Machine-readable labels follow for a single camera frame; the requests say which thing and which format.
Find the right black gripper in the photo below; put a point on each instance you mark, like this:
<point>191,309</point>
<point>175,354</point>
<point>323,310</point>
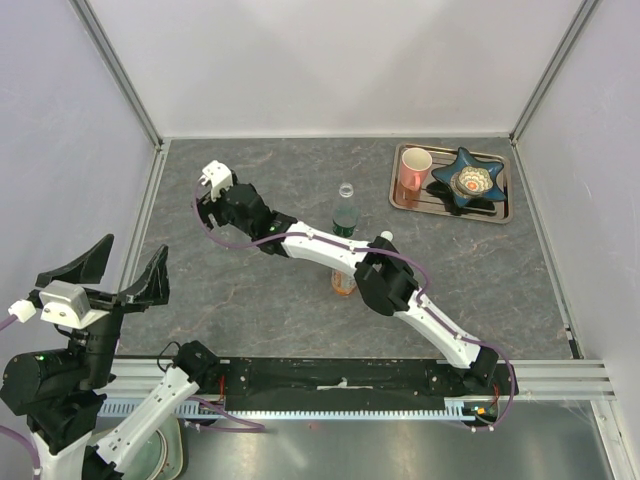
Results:
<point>208,207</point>

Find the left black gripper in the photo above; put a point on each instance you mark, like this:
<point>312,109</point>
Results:
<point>154,287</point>

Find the orange drink bottle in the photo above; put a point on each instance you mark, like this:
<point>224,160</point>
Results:
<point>343,283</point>

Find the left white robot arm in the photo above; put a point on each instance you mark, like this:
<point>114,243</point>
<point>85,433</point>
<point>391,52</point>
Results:
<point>59,392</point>

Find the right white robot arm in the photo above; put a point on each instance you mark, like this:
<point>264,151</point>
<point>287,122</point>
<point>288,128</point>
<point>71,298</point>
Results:
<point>234,215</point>

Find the green label water bottle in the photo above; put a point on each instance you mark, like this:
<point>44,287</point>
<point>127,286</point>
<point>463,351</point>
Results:
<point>345,213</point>

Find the green ceramic bowl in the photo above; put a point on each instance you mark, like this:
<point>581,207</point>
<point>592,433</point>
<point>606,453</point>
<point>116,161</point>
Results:
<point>150,459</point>

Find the pink mug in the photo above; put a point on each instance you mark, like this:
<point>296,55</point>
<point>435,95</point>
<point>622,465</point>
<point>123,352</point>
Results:
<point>415,163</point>

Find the green ceramic plate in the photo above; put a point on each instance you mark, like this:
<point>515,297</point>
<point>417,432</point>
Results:
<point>176,462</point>

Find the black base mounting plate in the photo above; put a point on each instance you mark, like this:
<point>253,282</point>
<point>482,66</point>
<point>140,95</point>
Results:
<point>243,376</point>

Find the metal tray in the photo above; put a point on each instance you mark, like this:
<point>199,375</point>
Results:
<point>435,198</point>

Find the blue star-shaped dish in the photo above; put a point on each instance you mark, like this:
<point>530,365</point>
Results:
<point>465,158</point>

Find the small patterned bowl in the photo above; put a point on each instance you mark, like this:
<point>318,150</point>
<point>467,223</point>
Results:
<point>472,181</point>

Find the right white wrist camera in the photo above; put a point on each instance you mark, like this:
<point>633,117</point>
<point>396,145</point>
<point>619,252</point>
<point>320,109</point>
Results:
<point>217,178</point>

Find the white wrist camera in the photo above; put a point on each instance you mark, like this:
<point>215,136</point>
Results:
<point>60,303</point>
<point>217,178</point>

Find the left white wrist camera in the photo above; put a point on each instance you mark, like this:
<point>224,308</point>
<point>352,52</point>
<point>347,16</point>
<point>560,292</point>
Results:
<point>60,303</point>

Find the slotted cable duct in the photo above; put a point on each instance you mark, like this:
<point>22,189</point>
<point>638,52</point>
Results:
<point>451,411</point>

